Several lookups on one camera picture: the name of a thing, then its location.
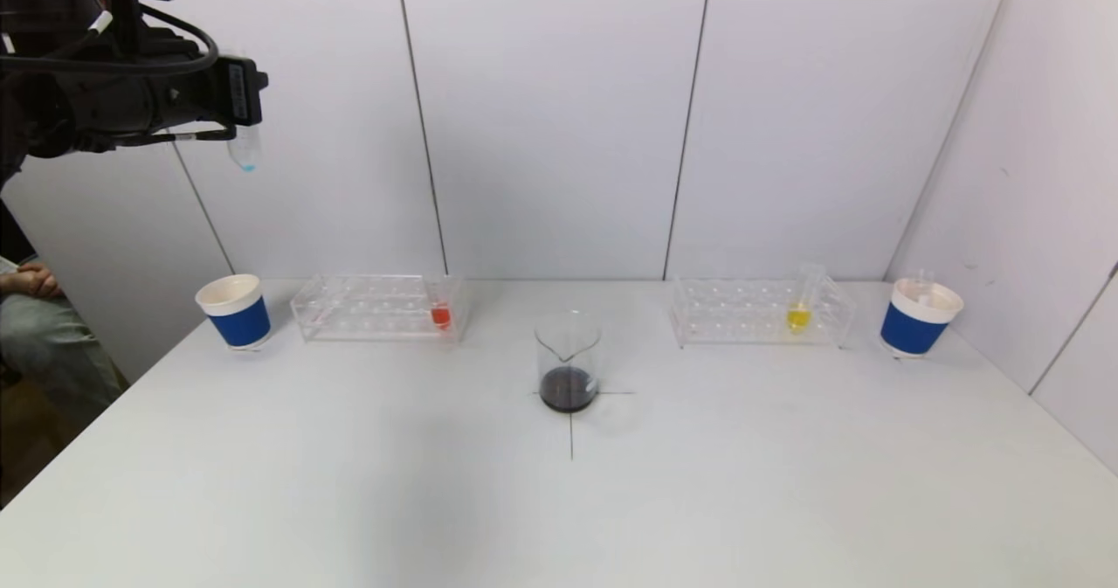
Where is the test tube with blue pigment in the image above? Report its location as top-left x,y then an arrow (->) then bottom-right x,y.
227,124 -> 263,173

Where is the clear glass beaker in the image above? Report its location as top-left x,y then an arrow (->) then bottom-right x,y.
535,310 -> 602,414

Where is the test tube with orange pigment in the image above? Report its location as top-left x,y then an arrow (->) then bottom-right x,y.
427,273 -> 456,332

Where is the clear acrylic test tube rack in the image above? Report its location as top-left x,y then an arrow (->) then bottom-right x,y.
668,275 -> 856,350
290,273 -> 470,345

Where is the test tube with yellow pigment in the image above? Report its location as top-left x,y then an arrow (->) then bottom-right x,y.
783,263 -> 826,335

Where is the blue white paper cup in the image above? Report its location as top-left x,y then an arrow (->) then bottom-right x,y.
196,274 -> 273,351
880,279 -> 965,360

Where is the person in grey trousers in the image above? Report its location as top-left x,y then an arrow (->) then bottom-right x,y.
0,256 -> 125,419

